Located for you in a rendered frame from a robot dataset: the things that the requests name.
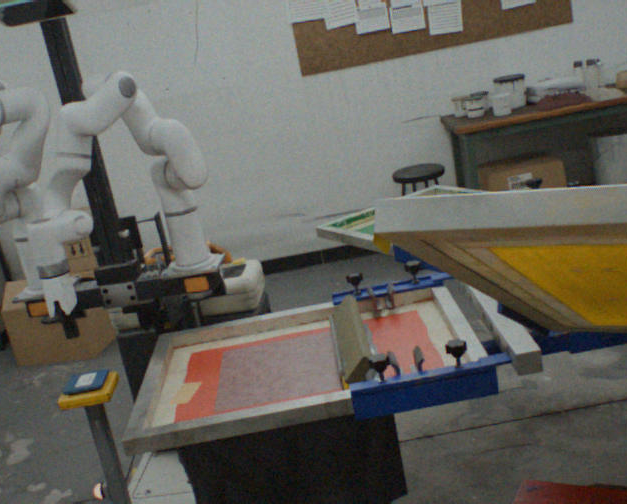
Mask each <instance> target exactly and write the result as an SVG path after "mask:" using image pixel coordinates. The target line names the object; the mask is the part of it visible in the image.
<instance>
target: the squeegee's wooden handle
mask: <svg viewBox="0 0 627 504"><path fill-rule="evenodd" d="M332 316H334V317H335V322H336V327H337V332H338V337H339V342H340V347H341V352H342V357H343V362H344V367H345V372H346V373H345V375H344V376H343V377H344V382H345V383H347V384H348V385H350V384H355V383H360V382H361V381H362V379H363V378H364V377H365V375H366V374H367V372H368V371H369V370H370V368H369V364H368V359H369V358H371V356H372V353H371V350H370V346H369V343H368V339H367V336H366V332H365V329H364V325H363V322H362V318H361V315H360V311H359V308H358V304H357V301H356V298H354V297H353V296H351V295H349V294H348V295H346V296H345V298H344V299H343V301H342V302H341V304H340V305H339V306H338V308H337V309H336V311H335V312H334V314H333V315H332Z"/></svg>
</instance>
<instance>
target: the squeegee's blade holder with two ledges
mask: <svg viewBox="0 0 627 504"><path fill-rule="evenodd" d="M328 318H329V323H330V329H331V335H332V340H333V346H334V351H335V357H336V363H337V368H338V374H340V375H341V376H344V375H345V373H346V372H345V367H344V362H343V357H342V352H341V347H340V342H339V337H338V332H337V327H336V322H335V317H334V316H332V315H330V316H329V317H328Z"/></svg>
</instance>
